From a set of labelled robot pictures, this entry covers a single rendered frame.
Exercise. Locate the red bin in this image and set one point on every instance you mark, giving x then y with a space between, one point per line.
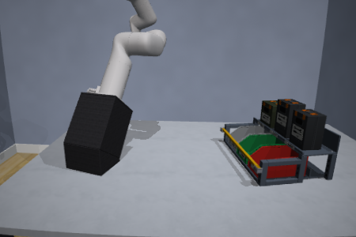
275 152

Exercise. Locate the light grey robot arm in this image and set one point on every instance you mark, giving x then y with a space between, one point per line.
125 44

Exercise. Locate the dark grey metal shelf rack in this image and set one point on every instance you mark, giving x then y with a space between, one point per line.
330 147

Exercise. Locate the grey open bin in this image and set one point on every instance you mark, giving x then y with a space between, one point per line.
242 132

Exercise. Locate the yellow bar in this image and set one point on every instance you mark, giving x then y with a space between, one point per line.
241 149

